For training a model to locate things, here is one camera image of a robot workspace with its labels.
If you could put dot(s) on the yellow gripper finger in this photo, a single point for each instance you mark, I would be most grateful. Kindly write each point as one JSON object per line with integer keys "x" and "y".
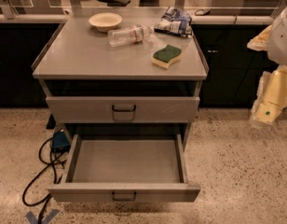
{"x": 271, "y": 98}
{"x": 260, "y": 42}

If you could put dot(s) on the green and yellow sponge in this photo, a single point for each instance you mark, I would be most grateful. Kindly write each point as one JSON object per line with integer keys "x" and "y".
{"x": 167, "y": 56}

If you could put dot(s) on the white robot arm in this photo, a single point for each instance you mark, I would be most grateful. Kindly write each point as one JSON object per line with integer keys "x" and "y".
{"x": 277, "y": 42}

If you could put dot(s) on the grey metal drawer cabinet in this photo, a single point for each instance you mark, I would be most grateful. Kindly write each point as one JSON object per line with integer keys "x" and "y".
{"x": 81, "y": 63}

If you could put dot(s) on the open grey lower drawer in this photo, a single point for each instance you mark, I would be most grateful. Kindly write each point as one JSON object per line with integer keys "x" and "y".
{"x": 125, "y": 169}

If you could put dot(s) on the closed grey upper drawer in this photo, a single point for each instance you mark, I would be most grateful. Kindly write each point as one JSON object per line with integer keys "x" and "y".
{"x": 70, "y": 109}

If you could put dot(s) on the blue white snack bag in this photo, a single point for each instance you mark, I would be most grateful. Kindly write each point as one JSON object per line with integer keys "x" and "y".
{"x": 174, "y": 22}

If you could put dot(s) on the clear plastic water bottle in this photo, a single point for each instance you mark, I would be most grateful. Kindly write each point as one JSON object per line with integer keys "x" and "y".
{"x": 130, "y": 35}

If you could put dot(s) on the black office chair armrest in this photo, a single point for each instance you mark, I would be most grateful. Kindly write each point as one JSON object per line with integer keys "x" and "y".
{"x": 115, "y": 3}

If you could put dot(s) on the white paper bowl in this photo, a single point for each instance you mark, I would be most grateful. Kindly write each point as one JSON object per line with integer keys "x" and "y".
{"x": 105, "y": 22}

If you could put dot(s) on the blue power box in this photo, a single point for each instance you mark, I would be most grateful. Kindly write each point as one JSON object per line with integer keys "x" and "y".
{"x": 60, "y": 142}

